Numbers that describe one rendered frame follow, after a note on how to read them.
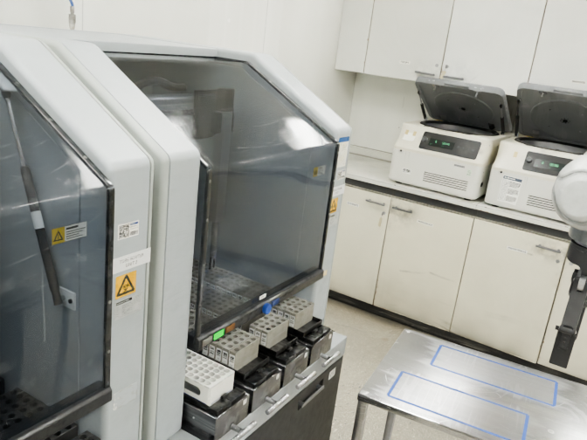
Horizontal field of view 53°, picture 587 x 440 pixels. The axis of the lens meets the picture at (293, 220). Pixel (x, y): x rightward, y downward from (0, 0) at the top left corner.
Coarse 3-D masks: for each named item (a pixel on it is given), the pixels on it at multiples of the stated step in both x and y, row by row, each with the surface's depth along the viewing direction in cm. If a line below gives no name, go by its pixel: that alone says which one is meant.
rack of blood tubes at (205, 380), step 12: (192, 360) 152; (204, 360) 153; (192, 372) 147; (204, 372) 148; (216, 372) 149; (228, 372) 148; (192, 384) 151; (204, 384) 141; (216, 384) 142; (228, 384) 147; (192, 396) 144; (204, 396) 142; (216, 396) 143
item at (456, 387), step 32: (416, 352) 178; (448, 352) 180; (480, 352) 183; (384, 384) 159; (416, 384) 161; (448, 384) 163; (480, 384) 165; (512, 384) 167; (544, 384) 169; (576, 384) 171; (416, 416) 147; (448, 416) 148; (480, 416) 150; (512, 416) 151; (544, 416) 153; (576, 416) 155
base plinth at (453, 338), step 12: (348, 300) 396; (360, 300) 391; (372, 312) 388; (384, 312) 383; (408, 324) 376; (420, 324) 371; (444, 336) 364; (456, 336) 360; (480, 348) 353; (492, 348) 350; (516, 360) 343; (552, 372) 334
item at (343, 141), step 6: (342, 138) 178; (348, 138) 181; (342, 144) 179; (348, 144) 183; (342, 150) 181; (342, 156) 182; (342, 162) 183; (342, 174) 185; (336, 180) 182; (336, 198) 186; (336, 204) 187; (330, 210) 184; (330, 216) 185; (336, 216) 189; (330, 222) 186; (336, 222) 190
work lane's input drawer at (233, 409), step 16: (192, 400) 143; (224, 400) 144; (240, 400) 147; (192, 416) 143; (208, 416) 140; (224, 416) 142; (240, 416) 149; (208, 432) 141; (224, 432) 144; (240, 432) 143
